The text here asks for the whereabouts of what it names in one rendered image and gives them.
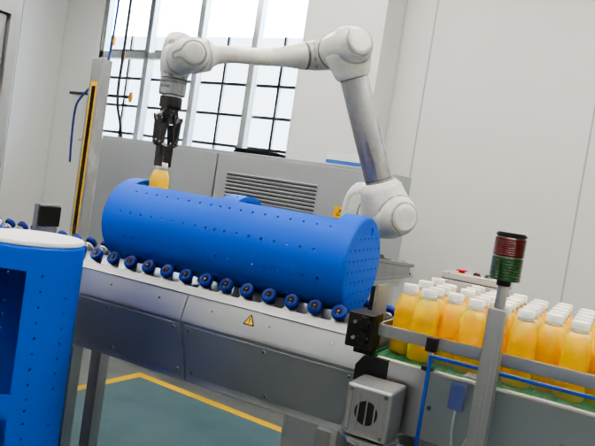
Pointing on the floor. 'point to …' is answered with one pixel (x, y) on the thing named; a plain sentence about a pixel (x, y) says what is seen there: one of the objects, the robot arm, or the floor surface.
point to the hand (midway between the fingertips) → (163, 156)
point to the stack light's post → (487, 377)
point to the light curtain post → (90, 147)
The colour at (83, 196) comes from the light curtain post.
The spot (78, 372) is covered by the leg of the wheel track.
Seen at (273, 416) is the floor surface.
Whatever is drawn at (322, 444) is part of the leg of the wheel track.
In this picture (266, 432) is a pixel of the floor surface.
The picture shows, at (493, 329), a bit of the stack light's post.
